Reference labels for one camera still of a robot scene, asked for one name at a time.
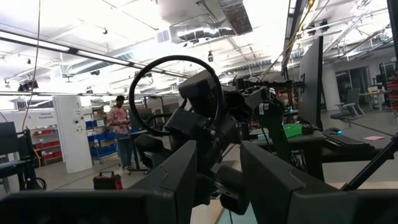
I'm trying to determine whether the rack with blue bins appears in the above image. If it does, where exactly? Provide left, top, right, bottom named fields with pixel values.
left=84, top=118, right=119, bottom=165

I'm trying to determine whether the white pillar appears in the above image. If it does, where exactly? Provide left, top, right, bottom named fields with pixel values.
left=52, top=95, right=93, bottom=174

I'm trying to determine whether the black keyboard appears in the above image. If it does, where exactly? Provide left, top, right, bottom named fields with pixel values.
left=322, top=130, right=366, bottom=146

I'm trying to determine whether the silver ventilation duct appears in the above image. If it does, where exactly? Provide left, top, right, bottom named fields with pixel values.
left=157, top=0, right=254, bottom=44

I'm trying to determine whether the green table mat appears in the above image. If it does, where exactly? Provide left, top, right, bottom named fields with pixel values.
left=217, top=202, right=259, bottom=224

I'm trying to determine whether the person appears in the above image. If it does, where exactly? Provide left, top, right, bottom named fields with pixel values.
left=106, top=95, right=134, bottom=174

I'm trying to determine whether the black computer monitor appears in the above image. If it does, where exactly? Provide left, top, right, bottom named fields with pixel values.
left=297, top=35, right=325, bottom=130

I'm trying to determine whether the overhead LED light bar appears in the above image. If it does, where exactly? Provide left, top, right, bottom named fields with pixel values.
left=0, top=29, right=191, bottom=79

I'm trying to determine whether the rack with red bins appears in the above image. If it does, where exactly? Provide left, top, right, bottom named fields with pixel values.
left=30, top=126, right=63, bottom=165

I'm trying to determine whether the black workstation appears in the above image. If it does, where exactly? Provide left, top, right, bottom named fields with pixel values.
left=0, top=121, right=47, bottom=191

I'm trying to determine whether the black metal table frame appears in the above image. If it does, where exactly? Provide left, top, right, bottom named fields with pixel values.
left=340, top=133, right=398, bottom=192

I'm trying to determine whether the green plastic bin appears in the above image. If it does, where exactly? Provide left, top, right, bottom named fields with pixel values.
left=282, top=123, right=303, bottom=139

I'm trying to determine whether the grey office chair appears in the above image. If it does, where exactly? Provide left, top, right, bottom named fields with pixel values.
left=329, top=88, right=365, bottom=121

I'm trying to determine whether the black desk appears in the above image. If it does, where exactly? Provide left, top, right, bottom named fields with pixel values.
left=248, top=129, right=398, bottom=183

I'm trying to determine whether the red and black toolbox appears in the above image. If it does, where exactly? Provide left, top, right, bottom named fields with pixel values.
left=92, top=170, right=124, bottom=191

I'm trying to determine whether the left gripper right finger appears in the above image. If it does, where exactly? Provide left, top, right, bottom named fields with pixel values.
left=239, top=140, right=345, bottom=224

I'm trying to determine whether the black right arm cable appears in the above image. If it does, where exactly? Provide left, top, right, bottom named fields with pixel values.
left=128, top=54, right=225, bottom=138

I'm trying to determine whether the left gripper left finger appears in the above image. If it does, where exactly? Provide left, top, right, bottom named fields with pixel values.
left=127, top=139, right=198, bottom=224

